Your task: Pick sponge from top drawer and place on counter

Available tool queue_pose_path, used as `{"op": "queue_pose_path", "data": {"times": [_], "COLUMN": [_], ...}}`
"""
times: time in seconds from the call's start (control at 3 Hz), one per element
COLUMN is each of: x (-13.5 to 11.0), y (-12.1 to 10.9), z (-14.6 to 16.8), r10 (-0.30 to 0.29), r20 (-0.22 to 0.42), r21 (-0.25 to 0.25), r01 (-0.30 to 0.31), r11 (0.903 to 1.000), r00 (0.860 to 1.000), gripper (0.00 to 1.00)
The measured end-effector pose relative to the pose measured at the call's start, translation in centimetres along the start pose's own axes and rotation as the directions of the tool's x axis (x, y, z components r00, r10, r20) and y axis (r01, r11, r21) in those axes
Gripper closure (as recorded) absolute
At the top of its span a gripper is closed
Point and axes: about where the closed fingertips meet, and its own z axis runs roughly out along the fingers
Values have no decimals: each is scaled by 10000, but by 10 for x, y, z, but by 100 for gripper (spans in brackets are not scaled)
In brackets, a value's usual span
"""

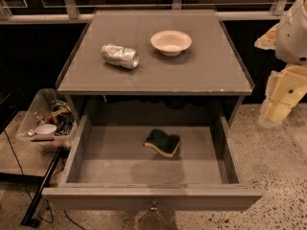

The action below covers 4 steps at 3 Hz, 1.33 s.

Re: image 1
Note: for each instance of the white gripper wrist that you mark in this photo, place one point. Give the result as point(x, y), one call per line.
point(294, 37)

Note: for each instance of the green and yellow sponge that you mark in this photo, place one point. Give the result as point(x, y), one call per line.
point(164, 144)

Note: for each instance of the open grey top drawer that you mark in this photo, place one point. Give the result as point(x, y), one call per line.
point(109, 168)

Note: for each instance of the white paper bowl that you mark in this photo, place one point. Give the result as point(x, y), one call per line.
point(171, 43)

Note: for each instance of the crushed silver soda can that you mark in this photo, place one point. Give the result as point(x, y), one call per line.
point(120, 56)

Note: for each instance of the assorted items in bin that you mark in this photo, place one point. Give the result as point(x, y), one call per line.
point(61, 116)

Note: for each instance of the clear plastic storage bin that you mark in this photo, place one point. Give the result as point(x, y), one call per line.
point(41, 108)

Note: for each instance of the small white bowl in bin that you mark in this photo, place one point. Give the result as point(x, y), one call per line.
point(45, 129)

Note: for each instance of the black metal bar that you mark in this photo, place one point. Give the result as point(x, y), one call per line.
point(44, 182)

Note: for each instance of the metal window railing frame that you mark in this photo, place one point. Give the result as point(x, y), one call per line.
point(81, 11)

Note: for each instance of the metal drawer handle knob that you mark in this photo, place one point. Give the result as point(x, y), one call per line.
point(153, 207)

